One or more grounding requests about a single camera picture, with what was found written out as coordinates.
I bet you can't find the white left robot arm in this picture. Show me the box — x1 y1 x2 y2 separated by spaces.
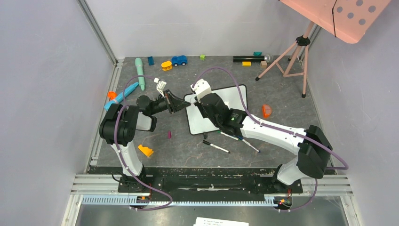
99 89 191 192

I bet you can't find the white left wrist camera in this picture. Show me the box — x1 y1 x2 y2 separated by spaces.
153 78 167 97

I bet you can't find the yellow orange oval toy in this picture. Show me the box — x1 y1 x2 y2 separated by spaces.
161 61 173 71

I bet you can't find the green whiteboard marker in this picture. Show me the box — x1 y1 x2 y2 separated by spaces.
218 131 239 141

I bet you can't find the white printed paper sheet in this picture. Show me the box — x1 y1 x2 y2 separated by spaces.
193 217 249 226

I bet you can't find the blue toy crayon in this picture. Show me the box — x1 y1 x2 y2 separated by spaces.
104 82 139 111

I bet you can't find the pink music stand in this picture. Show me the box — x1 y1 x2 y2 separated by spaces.
255 0 391 98

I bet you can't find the blue whiteboard marker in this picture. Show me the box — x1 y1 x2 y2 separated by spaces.
237 137 260 153

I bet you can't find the blue toy car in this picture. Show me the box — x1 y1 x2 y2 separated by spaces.
171 55 188 66

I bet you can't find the dark blue block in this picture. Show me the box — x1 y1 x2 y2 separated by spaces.
147 56 155 66

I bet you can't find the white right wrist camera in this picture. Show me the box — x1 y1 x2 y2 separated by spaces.
190 79 212 102

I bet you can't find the yellow rectangular block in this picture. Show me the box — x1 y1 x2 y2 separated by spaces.
242 61 252 67

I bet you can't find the white slotted cable duct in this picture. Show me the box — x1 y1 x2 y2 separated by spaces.
81 194 282 207

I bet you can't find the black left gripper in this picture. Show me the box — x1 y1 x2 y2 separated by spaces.
150 89 191 115

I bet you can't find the white whiteboard black frame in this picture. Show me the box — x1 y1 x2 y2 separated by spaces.
184 85 247 137

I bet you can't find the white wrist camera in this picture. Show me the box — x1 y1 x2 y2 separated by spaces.
153 78 167 97
190 79 212 102

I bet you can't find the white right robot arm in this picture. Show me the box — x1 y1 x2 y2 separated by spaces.
194 93 332 192

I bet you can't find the orange semicircle toy piece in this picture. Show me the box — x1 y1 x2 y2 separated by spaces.
262 105 272 118

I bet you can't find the orange wedge block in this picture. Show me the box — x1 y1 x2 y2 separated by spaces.
138 145 154 158

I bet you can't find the black cylinder tube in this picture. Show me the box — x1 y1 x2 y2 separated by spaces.
233 56 267 63

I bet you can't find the mint green toy crayon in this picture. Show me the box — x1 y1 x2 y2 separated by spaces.
135 58 145 91

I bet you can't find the black whiteboard marker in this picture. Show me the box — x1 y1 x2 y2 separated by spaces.
202 140 231 153

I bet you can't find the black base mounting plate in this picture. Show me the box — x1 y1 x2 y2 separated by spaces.
115 167 303 202

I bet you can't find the small orange toy piece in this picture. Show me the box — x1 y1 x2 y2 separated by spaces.
107 91 117 100

